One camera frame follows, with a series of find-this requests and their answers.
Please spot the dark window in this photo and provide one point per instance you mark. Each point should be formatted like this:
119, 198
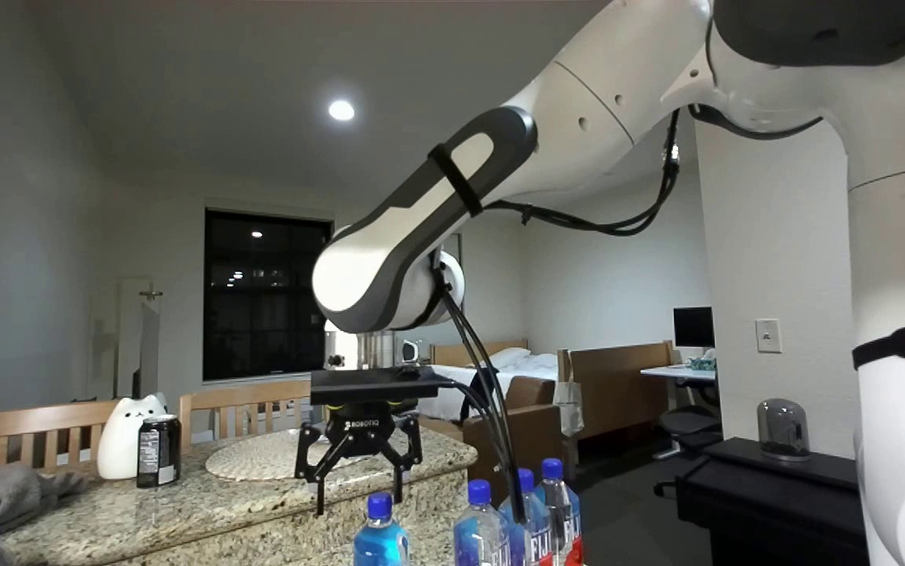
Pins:
265, 316

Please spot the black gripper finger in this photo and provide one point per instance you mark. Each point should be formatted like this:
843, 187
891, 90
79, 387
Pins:
409, 444
317, 451

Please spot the grey device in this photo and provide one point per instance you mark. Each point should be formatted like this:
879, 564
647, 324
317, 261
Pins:
783, 427

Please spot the white door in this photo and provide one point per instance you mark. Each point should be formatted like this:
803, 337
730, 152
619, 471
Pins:
128, 345

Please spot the white desk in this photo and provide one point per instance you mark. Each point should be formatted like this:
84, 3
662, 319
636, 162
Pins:
676, 372

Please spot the wall cross ornament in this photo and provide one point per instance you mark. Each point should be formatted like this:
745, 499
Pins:
148, 294

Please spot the bed with white bedding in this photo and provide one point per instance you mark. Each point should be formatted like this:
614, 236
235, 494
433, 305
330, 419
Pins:
525, 366

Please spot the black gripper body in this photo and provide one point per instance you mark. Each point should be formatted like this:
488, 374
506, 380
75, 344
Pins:
374, 387

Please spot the round woven placemat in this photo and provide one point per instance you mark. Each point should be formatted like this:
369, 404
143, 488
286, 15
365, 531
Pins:
253, 458

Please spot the black bottle with label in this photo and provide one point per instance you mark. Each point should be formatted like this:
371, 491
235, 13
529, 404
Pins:
158, 458

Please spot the wooden dining chair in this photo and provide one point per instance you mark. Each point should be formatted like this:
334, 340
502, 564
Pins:
22, 419
243, 397

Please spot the black robot stand box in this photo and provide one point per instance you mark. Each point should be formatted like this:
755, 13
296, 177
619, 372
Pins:
768, 514

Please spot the computer monitor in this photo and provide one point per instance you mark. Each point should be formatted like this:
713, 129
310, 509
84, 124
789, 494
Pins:
691, 329

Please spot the brown cardboard box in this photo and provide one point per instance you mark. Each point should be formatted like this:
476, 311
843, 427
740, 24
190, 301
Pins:
541, 427

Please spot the black office chair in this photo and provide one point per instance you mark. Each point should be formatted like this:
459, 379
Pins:
691, 427

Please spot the white light switch plate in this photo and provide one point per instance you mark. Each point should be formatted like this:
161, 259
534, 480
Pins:
768, 335

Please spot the grey cloth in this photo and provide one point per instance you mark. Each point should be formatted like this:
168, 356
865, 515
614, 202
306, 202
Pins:
2, 491

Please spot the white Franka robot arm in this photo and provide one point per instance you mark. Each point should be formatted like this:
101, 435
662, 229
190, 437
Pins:
599, 96

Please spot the wooden bed frame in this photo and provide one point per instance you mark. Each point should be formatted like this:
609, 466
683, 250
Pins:
619, 395

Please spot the round ceiling light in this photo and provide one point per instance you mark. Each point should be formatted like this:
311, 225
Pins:
340, 112

